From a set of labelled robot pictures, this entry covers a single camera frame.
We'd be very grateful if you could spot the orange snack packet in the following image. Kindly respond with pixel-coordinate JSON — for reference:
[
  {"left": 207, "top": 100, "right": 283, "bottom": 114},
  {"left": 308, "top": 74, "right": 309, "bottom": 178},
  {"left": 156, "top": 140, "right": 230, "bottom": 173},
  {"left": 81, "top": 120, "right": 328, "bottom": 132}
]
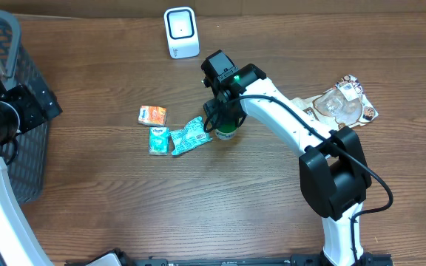
[{"left": 138, "top": 106, "right": 167, "bottom": 126}]

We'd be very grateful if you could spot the grey plastic shopping basket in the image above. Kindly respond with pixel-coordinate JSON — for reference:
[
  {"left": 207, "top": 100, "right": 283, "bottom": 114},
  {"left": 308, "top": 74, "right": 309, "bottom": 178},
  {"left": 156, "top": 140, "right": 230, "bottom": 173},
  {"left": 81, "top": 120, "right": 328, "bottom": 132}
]
[{"left": 0, "top": 10, "right": 62, "bottom": 204}]

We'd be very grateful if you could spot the teal tissue pack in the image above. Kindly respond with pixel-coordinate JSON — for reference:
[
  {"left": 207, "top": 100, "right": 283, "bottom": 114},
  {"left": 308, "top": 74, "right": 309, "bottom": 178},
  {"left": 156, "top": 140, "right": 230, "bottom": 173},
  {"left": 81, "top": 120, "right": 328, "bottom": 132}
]
[{"left": 148, "top": 127, "right": 170, "bottom": 155}]

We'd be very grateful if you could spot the brown white snack bag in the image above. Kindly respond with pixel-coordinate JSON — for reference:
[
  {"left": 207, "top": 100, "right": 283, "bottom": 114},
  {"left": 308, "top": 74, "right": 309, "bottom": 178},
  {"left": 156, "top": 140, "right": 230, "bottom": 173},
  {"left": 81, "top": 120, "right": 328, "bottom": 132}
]
[{"left": 291, "top": 75, "right": 379, "bottom": 130}]

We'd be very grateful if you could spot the white barcode scanner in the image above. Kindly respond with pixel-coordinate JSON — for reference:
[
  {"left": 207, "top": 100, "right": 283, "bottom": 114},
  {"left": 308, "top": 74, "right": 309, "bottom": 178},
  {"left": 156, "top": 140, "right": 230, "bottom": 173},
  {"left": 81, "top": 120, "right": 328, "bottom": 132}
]
[{"left": 163, "top": 7, "right": 200, "bottom": 59}]

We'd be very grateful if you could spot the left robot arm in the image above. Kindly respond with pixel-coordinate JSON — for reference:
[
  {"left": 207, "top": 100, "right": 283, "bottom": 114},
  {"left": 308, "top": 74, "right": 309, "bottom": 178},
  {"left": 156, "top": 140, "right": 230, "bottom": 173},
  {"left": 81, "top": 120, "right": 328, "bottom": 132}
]
[{"left": 0, "top": 64, "right": 62, "bottom": 265}]

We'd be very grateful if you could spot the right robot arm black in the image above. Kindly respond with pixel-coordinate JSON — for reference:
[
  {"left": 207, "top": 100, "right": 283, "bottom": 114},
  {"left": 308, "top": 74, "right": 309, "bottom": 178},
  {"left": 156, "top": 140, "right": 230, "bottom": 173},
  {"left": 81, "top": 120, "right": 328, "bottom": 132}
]
[{"left": 201, "top": 50, "right": 371, "bottom": 265}]

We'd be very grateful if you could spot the green lid jar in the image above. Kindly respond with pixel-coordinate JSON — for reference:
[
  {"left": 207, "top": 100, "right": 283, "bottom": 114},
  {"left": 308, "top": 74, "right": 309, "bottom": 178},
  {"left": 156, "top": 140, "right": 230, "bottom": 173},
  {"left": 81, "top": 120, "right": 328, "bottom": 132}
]
[{"left": 214, "top": 123, "right": 237, "bottom": 140}]

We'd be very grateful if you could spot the teal packet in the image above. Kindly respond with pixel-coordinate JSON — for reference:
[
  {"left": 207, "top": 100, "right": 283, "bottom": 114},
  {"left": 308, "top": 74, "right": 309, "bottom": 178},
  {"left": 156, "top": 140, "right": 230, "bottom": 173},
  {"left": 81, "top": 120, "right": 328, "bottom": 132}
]
[{"left": 170, "top": 116, "right": 212, "bottom": 156}]

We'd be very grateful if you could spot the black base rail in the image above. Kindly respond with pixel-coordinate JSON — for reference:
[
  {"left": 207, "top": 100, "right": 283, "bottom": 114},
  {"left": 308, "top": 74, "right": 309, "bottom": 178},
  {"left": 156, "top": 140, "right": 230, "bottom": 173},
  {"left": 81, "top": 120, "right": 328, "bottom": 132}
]
[{"left": 121, "top": 253, "right": 393, "bottom": 266}]

